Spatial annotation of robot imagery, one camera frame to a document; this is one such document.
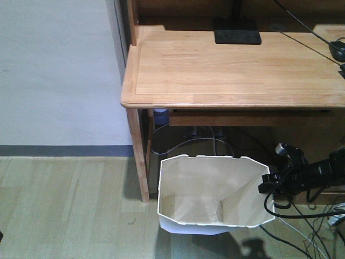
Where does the white floor cable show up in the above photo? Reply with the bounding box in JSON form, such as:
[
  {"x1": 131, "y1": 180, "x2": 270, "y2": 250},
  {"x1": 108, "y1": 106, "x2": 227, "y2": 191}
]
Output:
[{"x1": 277, "y1": 217, "x2": 332, "y2": 259}]

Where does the wooden desk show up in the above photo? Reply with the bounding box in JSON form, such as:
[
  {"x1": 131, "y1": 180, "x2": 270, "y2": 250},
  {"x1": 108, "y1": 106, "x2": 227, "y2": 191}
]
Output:
[{"x1": 121, "y1": 1, "x2": 344, "y2": 202}]

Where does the wooden keyboard tray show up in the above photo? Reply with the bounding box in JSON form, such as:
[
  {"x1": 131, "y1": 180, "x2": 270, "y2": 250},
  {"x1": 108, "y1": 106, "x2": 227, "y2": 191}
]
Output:
[{"x1": 169, "y1": 109, "x2": 337, "y2": 126}]

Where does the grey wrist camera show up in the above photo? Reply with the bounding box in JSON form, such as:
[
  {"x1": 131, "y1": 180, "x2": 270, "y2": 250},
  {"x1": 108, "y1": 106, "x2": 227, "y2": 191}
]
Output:
[{"x1": 275, "y1": 142, "x2": 308, "y2": 166}]

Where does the white plastic trash bin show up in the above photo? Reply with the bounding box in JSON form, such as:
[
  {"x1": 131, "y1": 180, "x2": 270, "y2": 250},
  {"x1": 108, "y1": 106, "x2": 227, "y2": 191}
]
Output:
[{"x1": 157, "y1": 155, "x2": 275, "y2": 235}]

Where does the black monitor stand base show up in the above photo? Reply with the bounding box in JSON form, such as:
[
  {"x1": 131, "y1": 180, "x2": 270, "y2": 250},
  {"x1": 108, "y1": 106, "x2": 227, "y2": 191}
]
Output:
[{"x1": 212, "y1": 1, "x2": 262, "y2": 45}]

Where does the black computer mouse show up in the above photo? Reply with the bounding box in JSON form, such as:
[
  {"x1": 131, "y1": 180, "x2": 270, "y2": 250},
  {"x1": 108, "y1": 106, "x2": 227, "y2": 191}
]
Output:
[{"x1": 329, "y1": 41, "x2": 345, "y2": 63}]

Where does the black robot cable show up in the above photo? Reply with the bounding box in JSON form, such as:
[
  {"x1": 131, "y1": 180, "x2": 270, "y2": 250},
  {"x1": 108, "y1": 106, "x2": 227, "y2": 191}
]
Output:
[{"x1": 264, "y1": 178, "x2": 345, "y2": 219}]

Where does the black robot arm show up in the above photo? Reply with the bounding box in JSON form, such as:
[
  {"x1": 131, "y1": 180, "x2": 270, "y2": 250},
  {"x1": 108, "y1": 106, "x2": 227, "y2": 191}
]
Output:
[{"x1": 258, "y1": 143, "x2": 344, "y2": 195}]

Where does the black device on desk edge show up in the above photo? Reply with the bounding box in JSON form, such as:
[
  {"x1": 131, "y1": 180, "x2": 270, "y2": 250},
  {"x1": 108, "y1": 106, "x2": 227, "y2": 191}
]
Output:
[{"x1": 339, "y1": 64, "x2": 345, "y2": 78}]

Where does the grey cable under desk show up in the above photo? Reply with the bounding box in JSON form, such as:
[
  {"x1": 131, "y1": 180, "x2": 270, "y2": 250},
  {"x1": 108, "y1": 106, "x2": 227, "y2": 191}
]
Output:
[{"x1": 152, "y1": 125, "x2": 235, "y2": 157}]

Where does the black cable on desk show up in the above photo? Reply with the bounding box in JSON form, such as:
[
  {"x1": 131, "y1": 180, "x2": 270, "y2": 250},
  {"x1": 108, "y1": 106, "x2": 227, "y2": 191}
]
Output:
[{"x1": 273, "y1": 0, "x2": 345, "y2": 65}]

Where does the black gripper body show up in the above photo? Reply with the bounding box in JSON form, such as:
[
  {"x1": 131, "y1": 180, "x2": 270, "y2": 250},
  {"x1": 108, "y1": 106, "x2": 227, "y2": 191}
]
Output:
[{"x1": 258, "y1": 167, "x2": 307, "y2": 195}]

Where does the black floor cable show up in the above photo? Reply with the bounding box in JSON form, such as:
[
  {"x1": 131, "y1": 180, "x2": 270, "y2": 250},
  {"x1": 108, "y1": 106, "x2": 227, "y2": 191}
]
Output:
[{"x1": 260, "y1": 205, "x2": 345, "y2": 259}]

